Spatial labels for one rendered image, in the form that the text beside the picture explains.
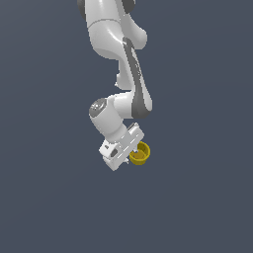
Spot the yellow cup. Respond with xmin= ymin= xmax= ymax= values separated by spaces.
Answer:
xmin=128 ymin=141 xmax=151 ymax=166

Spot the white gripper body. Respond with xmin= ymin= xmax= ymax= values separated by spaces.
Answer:
xmin=98 ymin=122 xmax=145 ymax=172

